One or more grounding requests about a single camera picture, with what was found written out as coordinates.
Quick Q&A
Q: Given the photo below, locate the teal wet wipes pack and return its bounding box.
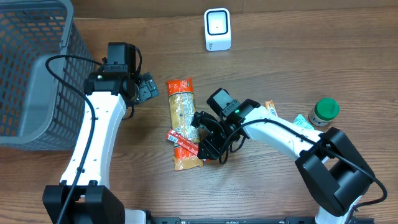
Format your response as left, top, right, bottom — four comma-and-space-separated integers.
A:
293, 114, 314, 130

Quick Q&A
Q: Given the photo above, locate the grey plastic shopping basket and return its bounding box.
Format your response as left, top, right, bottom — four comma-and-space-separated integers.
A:
1, 1, 94, 151

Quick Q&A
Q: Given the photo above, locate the small orange snack box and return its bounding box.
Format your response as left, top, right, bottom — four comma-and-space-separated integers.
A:
264, 100, 277, 116

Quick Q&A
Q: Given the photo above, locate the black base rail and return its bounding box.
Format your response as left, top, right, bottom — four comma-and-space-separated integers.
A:
146, 216, 376, 224

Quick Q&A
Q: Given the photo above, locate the thin red sachet packet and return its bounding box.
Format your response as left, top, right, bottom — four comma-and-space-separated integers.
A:
166, 129, 198, 156

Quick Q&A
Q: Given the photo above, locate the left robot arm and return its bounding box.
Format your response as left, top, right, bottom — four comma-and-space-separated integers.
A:
42, 42, 159, 223

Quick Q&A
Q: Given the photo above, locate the long orange noodle packet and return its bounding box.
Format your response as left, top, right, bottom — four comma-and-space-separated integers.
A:
166, 78, 204, 171

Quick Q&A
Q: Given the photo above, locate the white barcode scanner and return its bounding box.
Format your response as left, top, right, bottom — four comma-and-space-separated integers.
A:
203, 7, 232, 52

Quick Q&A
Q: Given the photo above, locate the green lidded can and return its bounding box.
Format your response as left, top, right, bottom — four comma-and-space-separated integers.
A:
308, 98, 340, 126

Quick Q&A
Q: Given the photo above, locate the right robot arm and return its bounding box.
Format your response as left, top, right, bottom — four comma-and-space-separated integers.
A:
191, 88, 375, 223

